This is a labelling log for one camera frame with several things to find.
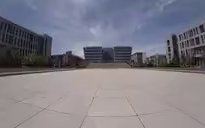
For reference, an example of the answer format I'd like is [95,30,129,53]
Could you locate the wide pale stone stairs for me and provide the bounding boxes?
[85,62,132,70]

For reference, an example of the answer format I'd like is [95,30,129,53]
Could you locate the grey twin-wing building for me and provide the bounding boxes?
[83,45,133,64]

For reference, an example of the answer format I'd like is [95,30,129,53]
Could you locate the pale concrete slab plaza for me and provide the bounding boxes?
[0,67,205,128]

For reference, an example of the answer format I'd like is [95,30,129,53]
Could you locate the low brown building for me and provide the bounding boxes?
[51,50,86,69]

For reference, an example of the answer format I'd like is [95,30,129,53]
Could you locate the small grey building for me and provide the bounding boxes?
[130,51,147,66]

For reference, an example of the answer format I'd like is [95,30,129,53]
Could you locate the low pale building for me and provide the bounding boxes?
[146,54,168,67]

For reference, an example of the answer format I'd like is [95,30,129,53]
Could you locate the narrow dark tall building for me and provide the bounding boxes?
[166,33,180,65]

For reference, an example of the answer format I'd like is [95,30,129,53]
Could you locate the row of trees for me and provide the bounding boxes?
[0,45,53,69]

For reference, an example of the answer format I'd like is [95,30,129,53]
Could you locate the long grey glass-fronted building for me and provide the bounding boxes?
[0,11,54,58]

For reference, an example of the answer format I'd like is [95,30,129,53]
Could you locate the white multi-storey building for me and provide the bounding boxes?
[177,19,205,67]

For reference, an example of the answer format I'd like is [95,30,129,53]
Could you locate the low stone border wall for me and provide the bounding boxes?
[132,66,205,75]
[0,67,79,78]

